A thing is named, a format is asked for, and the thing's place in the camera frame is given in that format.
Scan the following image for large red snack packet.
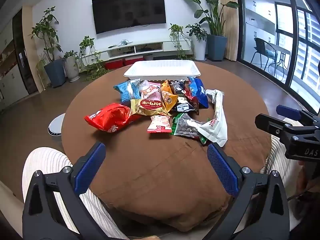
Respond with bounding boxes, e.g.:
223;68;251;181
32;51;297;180
84;103;142;133

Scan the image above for wall-mounted black television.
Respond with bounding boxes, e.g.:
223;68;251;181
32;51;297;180
92;0;167;35

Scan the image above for white plastic tray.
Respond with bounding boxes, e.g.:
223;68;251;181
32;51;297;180
123;60;201;78

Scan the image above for orange snack packet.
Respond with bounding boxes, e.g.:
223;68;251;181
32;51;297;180
160;79;179;112

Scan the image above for green clear nut packet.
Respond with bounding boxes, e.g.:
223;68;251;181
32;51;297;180
171;112;211;145

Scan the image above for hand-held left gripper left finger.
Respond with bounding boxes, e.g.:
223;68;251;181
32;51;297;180
22;142;108;240

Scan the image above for pink cartoon snack packet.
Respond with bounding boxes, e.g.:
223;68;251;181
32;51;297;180
139;80;163;105

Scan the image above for black framed glass door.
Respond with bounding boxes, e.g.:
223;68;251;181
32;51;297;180
234;0;320;112

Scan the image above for bushy plant in white pot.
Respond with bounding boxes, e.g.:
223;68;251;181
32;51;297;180
186;23;208;61

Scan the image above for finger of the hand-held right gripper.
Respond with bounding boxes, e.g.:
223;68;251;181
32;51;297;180
255;113;297;140
276;105;303;120

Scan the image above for white long snack packet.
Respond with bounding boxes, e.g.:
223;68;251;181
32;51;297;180
197;89;228;148

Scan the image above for small plant in white pot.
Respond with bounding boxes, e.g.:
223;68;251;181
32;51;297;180
62;50;81;82

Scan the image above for beige curtain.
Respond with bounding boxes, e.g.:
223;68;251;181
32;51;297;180
218;0;238;62

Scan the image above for trailing vine plant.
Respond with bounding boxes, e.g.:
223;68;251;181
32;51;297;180
168;23;193;60

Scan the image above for trailing ivy plant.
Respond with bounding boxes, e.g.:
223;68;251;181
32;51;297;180
78;36;109;81

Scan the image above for balcony side table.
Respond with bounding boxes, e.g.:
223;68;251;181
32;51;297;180
264;42;292;81

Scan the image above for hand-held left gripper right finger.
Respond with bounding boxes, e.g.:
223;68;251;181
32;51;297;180
204;143;290;240

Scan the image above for large-leaf plant in blue pot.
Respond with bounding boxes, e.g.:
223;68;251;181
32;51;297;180
179;0;240;62

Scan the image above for person's right leg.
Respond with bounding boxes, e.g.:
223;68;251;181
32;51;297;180
259;119;304;198

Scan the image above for gold red-label snack packet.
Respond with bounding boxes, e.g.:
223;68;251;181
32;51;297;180
130;98;173;117

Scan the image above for white television cabinet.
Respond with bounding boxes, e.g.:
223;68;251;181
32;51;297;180
81;39;193;63

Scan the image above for small pink red snack packet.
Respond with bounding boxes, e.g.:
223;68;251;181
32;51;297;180
147;115;173;134

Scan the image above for wooden shelf cabinet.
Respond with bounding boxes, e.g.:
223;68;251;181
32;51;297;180
0;7;34;112

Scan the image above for dark blue snack packet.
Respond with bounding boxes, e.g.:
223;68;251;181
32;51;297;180
187;77;209;109

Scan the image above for navy white-label snack packet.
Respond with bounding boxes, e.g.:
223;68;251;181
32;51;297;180
174;95;200;115

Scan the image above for black balcony chair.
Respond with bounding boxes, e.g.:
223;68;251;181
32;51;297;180
250;37;276;72

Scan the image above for white balcony cabinets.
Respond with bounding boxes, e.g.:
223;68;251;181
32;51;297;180
244;0;277;64

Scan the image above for person's left leg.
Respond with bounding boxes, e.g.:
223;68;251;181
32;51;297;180
22;147;130;240

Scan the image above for light blue snack packet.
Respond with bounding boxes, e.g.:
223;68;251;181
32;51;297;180
113;79;142;105

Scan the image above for person's leg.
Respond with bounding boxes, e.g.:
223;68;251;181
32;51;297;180
259;119;304;198
22;147;130;240

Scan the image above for person's right hand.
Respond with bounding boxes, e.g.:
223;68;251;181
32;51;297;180
296;160;314;199

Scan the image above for tall plant in grey-blue pot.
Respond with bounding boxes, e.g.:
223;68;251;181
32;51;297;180
29;6;67;88

